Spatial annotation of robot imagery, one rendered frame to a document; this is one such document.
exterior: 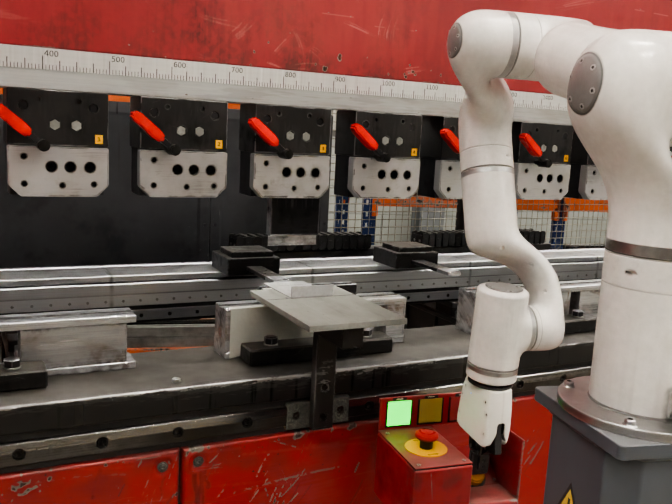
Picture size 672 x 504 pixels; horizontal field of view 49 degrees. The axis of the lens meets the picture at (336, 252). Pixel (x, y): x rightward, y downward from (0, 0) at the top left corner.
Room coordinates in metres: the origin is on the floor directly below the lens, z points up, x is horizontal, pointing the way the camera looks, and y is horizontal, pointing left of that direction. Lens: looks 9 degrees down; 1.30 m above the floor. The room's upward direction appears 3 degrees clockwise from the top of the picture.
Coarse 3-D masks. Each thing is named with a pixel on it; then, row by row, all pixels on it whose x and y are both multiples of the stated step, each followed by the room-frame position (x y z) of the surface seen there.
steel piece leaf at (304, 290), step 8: (272, 288) 1.38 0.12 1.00; (280, 288) 1.37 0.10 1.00; (288, 288) 1.38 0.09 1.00; (296, 288) 1.31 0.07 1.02; (304, 288) 1.31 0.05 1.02; (312, 288) 1.32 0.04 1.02; (320, 288) 1.33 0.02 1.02; (328, 288) 1.34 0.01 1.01; (288, 296) 1.31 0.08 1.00; (296, 296) 1.31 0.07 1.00; (304, 296) 1.32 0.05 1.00; (312, 296) 1.32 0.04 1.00; (320, 296) 1.33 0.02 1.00
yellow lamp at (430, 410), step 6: (420, 402) 1.28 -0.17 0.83; (426, 402) 1.28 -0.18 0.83; (432, 402) 1.29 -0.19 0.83; (438, 402) 1.29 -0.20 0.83; (420, 408) 1.28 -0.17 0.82; (426, 408) 1.28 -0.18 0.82; (432, 408) 1.29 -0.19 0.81; (438, 408) 1.29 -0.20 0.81; (420, 414) 1.28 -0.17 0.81; (426, 414) 1.28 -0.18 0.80; (432, 414) 1.29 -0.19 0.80; (438, 414) 1.29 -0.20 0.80; (420, 420) 1.28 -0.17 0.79; (426, 420) 1.28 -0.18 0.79; (432, 420) 1.29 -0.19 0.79; (438, 420) 1.29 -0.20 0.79
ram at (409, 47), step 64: (0, 0) 1.14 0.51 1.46; (64, 0) 1.18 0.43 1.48; (128, 0) 1.23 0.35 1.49; (192, 0) 1.28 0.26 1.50; (256, 0) 1.33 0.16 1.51; (320, 0) 1.38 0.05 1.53; (384, 0) 1.44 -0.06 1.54; (448, 0) 1.51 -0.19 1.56; (512, 0) 1.58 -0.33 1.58; (576, 0) 1.66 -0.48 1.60; (640, 0) 1.75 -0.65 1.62; (256, 64) 1.33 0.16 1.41; (320, 64) 1.39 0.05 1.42; (384, 64) 1.45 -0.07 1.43; (448, 64) 1.52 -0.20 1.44
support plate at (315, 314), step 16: (336, 288) 1.41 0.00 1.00; (272, 304) 1.25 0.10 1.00; (288, 304) 1.26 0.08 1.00; (304, 304) 1.26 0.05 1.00; (320, 304) 1.27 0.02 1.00; (336, 304) 1.28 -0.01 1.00; (352, 304) 1.28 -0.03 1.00; (368, 304) 1.29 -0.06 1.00; (304, 320) 1.16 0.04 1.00; (320, 320) 1.16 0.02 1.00; (336, 320) 1.17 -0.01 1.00; (352, 320) 1.17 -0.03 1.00; (368, 320) 1.18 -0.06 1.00; (384, 320) 1.18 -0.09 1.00; (400, 320) 1.20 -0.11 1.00
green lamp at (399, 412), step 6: (390, 402) 1.26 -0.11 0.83; (396, 402) 1.26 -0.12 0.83; (402, 402) 1.27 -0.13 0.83; (408, 402) 1.27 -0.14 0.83; (390, 408) 1.26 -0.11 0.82; (396, 408) 1.26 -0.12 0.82; (402, 408) 1.27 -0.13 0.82; (408, 408) 1.27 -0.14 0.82; (390, 414) 1.26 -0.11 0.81; (396, 414) 1.26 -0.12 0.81; (402, 414) 1.27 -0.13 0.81; (408, 414) 1.27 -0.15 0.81; (390, 420) 1.26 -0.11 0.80; (396, 420) 1.26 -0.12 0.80; (402, 420) 1.27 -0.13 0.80; (408, 420) 1.27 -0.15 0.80
